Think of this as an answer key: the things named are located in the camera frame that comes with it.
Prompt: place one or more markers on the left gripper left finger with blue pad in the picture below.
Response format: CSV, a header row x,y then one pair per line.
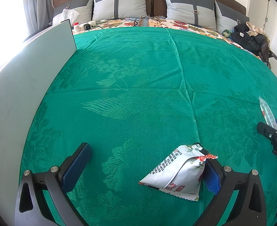
x,y
73,166

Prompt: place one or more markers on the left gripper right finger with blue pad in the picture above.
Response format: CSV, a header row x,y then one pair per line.
x,y
213,175

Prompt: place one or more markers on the clear narrow snack pack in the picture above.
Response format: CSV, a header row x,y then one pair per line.
x,y
267,114

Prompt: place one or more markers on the white triangular snack pack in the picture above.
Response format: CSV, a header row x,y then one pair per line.
x,y
180,173

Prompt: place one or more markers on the pile of dark clothes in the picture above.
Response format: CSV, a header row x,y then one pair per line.
x,y
253,39

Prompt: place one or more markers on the white cardboard box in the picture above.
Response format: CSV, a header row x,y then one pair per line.
x,y
23,84

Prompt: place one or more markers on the green bedspread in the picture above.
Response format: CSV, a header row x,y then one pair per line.
x,y
137,93

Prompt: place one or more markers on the far right grey pillow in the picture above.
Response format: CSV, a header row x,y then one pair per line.
x,y
227,18

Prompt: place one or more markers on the grey pillow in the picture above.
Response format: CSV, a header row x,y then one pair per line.
x,y
227,18
118,9
83,7
199,13

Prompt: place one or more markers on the white bottle red cap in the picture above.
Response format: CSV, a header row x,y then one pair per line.
x,y
76,27

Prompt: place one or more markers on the black power adapter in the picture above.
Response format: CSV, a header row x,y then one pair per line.
x,y
86,27

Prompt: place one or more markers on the clear plastic bag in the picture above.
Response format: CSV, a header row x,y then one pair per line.
x,y
66,15

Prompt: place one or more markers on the floral bed sheet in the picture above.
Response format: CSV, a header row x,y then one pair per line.
x,y
159,22

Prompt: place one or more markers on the far left grey pillow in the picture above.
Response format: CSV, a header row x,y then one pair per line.
x,y
83,7

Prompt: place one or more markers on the grey curtain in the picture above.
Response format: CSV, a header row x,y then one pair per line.
x,y
39,14

